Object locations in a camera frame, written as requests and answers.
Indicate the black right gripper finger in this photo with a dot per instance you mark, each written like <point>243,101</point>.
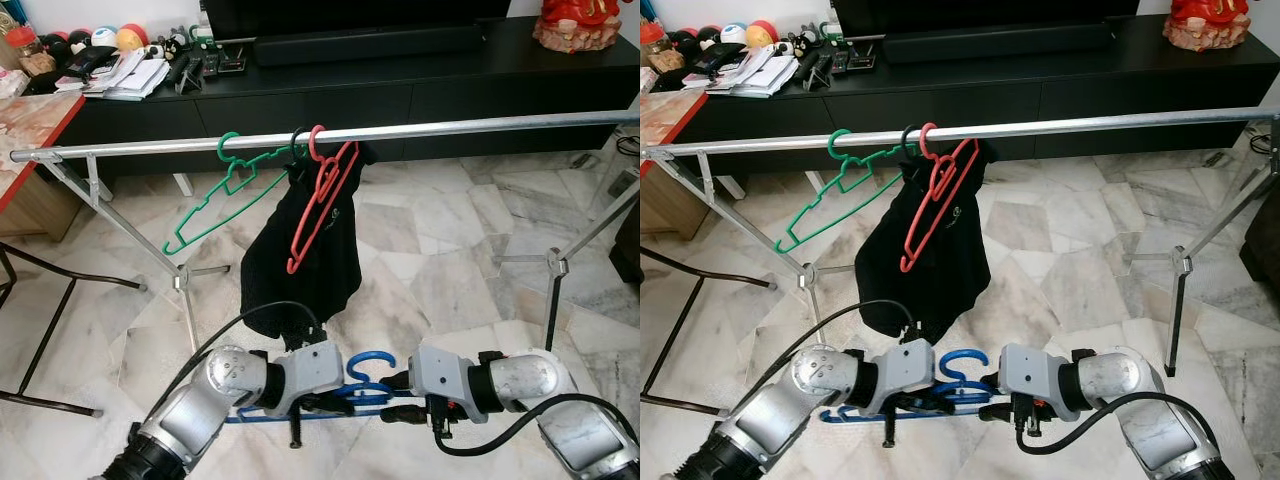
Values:
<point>405,413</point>
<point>995,410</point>

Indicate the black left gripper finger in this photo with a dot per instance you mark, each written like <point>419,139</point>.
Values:
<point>945,403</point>
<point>350,403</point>

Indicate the blue plastic hanger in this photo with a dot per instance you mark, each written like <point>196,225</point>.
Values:
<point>368,353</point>
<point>962,351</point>

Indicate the red plastic hanger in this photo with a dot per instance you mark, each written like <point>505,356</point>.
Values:
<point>922,140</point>
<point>311,142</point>

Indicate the black t-shirt with logo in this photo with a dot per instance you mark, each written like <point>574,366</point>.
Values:
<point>300,290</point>
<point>930,290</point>

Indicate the silver clothes rack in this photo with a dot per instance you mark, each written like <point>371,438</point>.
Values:
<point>450,127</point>
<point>1100,124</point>

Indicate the black TV cabinet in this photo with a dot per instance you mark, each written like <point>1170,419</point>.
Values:
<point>450,95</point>
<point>1100,95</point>

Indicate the black device with display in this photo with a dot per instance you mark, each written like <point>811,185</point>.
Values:
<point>858,57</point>
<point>230,60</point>

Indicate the black soundbar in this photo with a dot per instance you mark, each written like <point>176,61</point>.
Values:
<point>1000,43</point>
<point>370,45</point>

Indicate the small panda figurine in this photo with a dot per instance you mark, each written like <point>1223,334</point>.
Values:
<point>172,45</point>
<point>797,42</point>

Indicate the black television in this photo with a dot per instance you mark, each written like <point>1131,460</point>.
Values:
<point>990,12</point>
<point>350,15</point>

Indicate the orange round toy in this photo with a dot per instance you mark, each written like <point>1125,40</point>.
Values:
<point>761,34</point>
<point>133,37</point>

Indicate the red laughing figurine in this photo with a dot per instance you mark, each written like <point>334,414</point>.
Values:
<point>575,20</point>
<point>1205,20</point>

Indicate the white round toy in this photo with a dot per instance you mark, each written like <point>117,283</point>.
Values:
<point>732,33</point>
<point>105,36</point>

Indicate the jar with red lid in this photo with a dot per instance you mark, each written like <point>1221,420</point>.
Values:
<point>18,40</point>
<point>653,35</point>

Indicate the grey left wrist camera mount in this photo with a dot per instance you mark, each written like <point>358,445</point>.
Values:
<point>905,368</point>
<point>315,370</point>

